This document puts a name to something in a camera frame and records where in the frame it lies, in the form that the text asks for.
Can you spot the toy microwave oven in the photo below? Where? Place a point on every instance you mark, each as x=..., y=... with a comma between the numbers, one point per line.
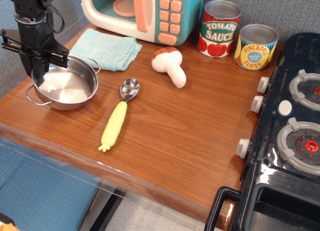
x=165, y=22

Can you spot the black toy stove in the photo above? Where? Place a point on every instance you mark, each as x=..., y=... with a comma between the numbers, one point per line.
x=280, y=179

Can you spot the orange object at corner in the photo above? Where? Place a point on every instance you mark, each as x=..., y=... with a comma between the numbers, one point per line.
x=7, y=224

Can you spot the tomato sauce can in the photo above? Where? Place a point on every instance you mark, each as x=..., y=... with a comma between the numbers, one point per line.
x=220, y=21

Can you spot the small stainless steel pot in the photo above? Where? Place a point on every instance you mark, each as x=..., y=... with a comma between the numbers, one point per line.
x=66, y=88

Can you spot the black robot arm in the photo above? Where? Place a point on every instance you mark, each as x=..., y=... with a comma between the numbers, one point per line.
x=36, y=10

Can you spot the pineapple slices can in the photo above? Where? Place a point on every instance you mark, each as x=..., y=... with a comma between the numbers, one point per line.
x=255, y=46

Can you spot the light blue folded cloth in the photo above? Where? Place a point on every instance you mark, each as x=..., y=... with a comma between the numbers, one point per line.
x=107, y=52

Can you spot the spoon with yellow-green handle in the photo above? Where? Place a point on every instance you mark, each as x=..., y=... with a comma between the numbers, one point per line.
x=128, y=90

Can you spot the plush mushroom toy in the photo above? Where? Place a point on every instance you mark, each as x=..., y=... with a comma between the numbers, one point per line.
x=168, y=60

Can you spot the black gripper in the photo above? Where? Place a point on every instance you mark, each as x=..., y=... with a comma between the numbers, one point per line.
x=37, y=47

